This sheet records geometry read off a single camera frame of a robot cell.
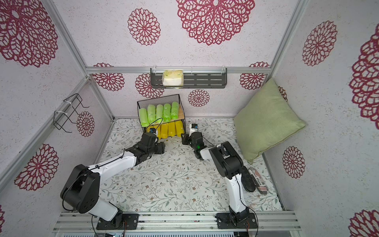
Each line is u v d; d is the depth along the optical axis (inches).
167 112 37.3
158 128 44.1
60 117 28.7
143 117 37.0
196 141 32.0
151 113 37.3
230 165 22.9
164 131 41.0
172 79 35.4
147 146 27.0
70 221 29.3
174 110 38.2
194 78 36.8
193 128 36.0
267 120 31.6
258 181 32.8
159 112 38.1
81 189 17.4
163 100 44.1
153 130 31.3
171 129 42.0
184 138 35.5
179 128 42.1
